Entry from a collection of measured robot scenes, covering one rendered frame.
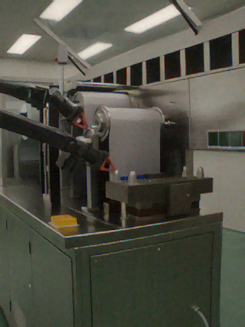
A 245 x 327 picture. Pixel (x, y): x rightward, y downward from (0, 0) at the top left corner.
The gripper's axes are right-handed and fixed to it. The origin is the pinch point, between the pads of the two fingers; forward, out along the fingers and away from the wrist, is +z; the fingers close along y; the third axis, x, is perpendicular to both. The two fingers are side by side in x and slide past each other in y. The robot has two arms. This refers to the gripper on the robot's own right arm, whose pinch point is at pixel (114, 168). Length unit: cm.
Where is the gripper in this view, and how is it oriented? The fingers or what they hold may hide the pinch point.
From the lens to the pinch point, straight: 141.5
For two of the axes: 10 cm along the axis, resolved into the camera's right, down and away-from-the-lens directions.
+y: 5.1, 0.4, -8.6
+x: 4.2, -8.8, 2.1
